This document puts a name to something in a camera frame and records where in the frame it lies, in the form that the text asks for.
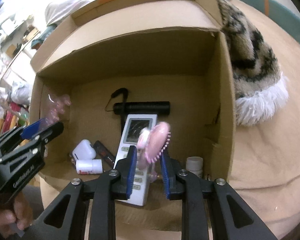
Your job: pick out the teal headboard panel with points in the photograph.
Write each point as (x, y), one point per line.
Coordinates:
(282, 12)

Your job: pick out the white remote control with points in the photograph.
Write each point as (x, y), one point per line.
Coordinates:
(128, 130)

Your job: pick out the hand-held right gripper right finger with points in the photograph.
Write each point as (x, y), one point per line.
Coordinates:
(165, 177)

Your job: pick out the black device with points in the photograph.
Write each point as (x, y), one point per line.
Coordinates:
(103, 152)

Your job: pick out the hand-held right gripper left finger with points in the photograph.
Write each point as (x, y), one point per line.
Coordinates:
(131, 172)

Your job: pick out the white earbuds case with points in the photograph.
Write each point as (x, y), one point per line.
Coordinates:
(83, 150)

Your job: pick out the person's left hand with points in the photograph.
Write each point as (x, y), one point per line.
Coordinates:
(5, 220)

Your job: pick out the white bottle with red label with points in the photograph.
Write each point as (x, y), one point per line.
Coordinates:
(88, 166)

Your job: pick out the pink hair brush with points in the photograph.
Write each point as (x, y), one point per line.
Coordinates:
(156, 140)

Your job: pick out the beige bed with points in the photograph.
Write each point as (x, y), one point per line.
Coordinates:
(265, 167)

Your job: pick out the white duvet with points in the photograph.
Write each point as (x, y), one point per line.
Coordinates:
(62, 7)

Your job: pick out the teal cushion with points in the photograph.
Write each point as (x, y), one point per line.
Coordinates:
(43, 36)

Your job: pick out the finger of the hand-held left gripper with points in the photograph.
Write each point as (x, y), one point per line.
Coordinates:
(32, 129)
(53, 130)

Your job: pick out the fluffy patterned blanket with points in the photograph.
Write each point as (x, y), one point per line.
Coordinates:
(250, 55)

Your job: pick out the brown cardboard box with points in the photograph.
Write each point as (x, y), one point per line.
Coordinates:
(150, 62)

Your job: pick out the white jar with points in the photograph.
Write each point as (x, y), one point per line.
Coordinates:
(194, 165)

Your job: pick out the grey stuffed bag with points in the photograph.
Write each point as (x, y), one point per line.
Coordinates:
(22, 92)

